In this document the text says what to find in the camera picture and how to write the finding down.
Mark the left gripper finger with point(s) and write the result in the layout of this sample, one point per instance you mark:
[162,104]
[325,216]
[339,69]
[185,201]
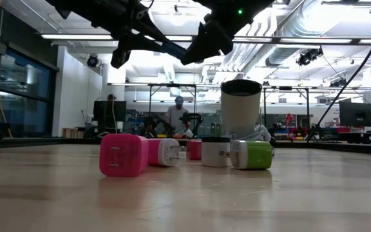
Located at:
[148,40]
[121,51]

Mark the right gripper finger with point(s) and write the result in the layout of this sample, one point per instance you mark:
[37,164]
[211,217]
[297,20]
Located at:
[224,38]
[205,46]

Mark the all pink charger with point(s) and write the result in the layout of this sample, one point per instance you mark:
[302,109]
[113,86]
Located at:
[124,154]

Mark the red square box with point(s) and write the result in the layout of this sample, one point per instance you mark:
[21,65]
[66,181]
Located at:
[194,149]

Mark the pink charger with white face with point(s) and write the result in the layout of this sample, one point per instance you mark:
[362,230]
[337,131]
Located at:
[161,152]

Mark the green charger with white face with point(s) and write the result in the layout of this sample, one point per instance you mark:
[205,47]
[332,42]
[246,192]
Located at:
[256,155]

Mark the background black robot arm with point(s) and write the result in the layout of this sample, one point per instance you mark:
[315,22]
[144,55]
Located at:
[195,117]

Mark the long ceiling light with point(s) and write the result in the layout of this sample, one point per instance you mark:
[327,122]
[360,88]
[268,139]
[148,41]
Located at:
[76,37]

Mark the person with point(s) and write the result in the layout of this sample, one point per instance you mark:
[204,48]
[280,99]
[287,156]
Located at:
[111,96]
[176,117]

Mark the black computer monitor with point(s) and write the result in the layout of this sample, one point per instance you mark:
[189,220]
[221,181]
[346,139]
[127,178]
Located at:
[108,112]
[357,114]

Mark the black ceiling spot lamps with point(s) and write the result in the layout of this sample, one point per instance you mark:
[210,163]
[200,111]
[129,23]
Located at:
[309,56]

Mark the black round wall lamp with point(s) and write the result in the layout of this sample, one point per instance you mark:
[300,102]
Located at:
[92,61]

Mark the background black metal frame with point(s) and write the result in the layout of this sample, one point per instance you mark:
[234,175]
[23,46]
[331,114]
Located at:
[172,85]
[285,87]

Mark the silver ceiling duct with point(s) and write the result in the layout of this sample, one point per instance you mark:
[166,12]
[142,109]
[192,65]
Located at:
[288,29]

